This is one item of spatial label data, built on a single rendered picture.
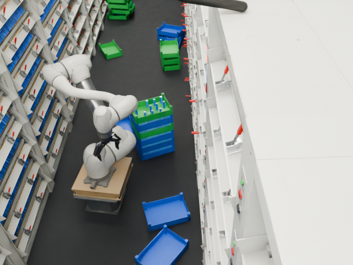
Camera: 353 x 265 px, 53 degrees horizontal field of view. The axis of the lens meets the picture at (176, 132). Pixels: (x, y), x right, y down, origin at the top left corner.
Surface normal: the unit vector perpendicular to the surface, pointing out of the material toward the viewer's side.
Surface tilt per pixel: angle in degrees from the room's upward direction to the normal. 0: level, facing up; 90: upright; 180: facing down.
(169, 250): 0
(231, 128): 16
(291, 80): 0
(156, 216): 0
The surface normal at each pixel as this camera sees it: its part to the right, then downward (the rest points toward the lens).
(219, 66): -0.31, -0.71
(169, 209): -0.04, -0.75
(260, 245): 0.01, 0.66
